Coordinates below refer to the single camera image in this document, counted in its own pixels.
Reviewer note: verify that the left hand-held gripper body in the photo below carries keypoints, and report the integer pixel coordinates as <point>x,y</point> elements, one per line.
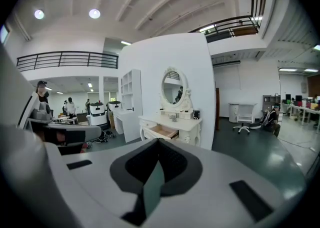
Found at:
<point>41,113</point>

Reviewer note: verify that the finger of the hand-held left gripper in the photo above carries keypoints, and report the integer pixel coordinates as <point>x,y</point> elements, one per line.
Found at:
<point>90,130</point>

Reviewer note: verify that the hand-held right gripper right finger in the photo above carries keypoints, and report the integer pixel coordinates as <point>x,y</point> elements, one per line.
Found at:
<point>220,184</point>

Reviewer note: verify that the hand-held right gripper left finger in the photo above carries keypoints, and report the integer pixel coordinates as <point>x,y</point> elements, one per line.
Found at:
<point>100,172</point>

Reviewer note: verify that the large wooden drawer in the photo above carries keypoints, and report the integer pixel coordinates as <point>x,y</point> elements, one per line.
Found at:
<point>163,132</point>

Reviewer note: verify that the white vanity dressing table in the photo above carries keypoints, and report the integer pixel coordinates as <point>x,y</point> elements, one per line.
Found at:
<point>185,125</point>

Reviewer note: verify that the white mobile robot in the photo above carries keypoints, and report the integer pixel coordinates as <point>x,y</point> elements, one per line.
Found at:
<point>97,115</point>
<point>115,105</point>

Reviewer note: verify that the brown cardboard box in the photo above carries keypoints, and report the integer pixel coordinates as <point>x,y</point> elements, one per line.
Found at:
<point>111,121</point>

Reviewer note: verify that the black balcony railing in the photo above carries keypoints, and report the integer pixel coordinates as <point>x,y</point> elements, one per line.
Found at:
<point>67,59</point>
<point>225,28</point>

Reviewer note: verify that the white office chair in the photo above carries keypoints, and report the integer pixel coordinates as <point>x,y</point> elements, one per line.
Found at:
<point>242,124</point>

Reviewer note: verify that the brown door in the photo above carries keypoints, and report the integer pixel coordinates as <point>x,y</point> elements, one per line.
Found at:
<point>217,108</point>

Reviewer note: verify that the grey cubby shelf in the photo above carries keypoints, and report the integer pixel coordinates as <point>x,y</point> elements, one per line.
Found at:
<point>271,100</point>

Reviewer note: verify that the round ceiling lamp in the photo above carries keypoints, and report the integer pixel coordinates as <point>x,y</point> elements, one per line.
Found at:
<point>39,14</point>
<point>94,13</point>

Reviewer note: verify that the long white office desk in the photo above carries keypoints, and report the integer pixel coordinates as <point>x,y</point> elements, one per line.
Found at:
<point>302,110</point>

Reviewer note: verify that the oval mirror with carved frame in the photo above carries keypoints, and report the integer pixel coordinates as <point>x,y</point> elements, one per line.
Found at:
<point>173,87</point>

